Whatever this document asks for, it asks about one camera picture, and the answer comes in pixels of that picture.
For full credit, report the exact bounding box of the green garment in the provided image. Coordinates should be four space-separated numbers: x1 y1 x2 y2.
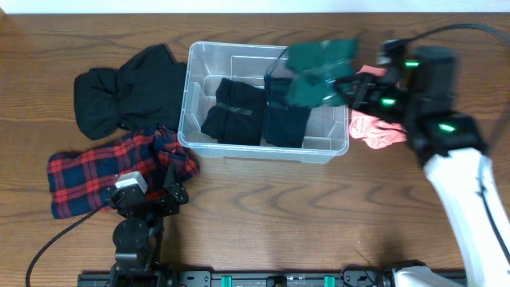
264 38 358 109

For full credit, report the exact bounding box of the navy garment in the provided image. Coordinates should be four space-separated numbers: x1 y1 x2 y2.
262 75 312 148

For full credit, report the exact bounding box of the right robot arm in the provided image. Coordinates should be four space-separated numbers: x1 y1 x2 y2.
334 40 509 286

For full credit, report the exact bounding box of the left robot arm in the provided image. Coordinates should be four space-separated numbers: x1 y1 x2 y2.
108 164 189 275

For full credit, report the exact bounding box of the red navy plaid shirt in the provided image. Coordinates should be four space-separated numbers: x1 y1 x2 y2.
47 125 200 219

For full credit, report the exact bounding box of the pink folded shirt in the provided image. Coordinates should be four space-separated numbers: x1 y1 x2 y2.
348 65 408 151

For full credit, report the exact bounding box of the black hooded garment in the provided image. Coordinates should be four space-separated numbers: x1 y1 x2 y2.
73 44 187 140

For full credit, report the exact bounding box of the clear plastic storage bin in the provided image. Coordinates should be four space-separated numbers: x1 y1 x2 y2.
178 41 349 164

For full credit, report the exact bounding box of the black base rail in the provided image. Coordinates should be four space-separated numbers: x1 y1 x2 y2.
77 261 467 287

